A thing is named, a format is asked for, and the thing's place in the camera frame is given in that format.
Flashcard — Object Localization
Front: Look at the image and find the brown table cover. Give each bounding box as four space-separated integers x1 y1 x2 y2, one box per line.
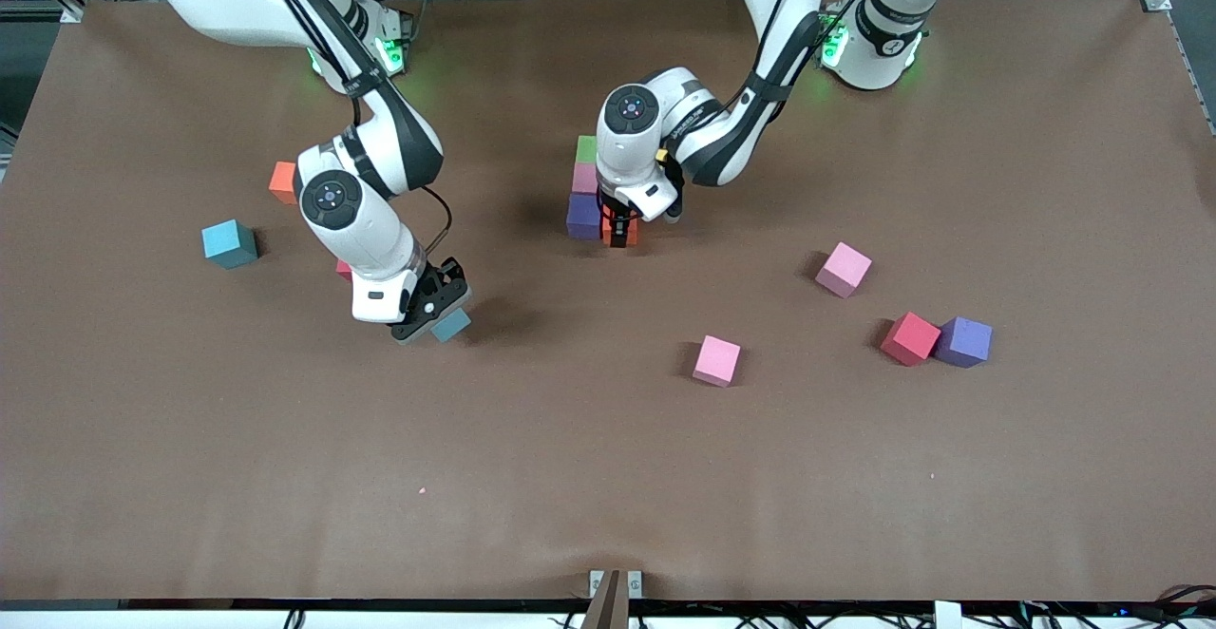
0 0 1216 611

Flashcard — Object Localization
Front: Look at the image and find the black cable bundle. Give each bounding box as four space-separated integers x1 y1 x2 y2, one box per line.
1121 583 1216 629

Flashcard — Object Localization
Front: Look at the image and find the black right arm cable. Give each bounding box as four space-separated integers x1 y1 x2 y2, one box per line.
421 182 454 257

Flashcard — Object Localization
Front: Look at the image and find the blue-violet foam cube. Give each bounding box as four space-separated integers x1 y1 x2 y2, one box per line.
934 316 994 369
566 193 603 240

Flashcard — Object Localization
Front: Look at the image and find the cyan foam cube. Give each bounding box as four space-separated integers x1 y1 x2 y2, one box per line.
201 219 259 270
430 306 473 345

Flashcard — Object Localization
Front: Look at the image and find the metal mount with brown post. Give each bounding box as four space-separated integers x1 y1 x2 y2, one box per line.
581 568 644 629

